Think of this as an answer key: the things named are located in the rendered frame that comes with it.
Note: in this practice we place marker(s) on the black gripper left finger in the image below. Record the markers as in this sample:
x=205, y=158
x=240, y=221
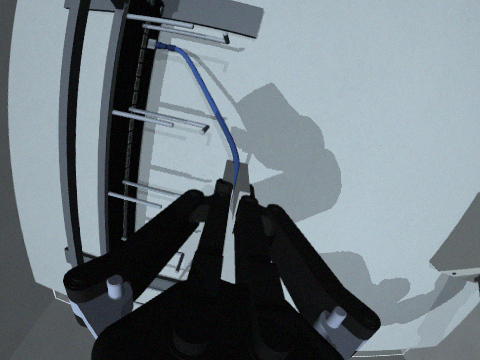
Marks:
x=100, y=290

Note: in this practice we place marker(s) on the blue cable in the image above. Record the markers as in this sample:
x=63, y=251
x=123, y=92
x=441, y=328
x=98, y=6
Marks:
x=214, y=108

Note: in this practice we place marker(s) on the black patch panel rack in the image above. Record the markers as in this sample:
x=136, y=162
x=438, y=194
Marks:
x=121, y=141

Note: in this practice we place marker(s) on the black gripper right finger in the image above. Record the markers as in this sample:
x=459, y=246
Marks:
x=339, y=316

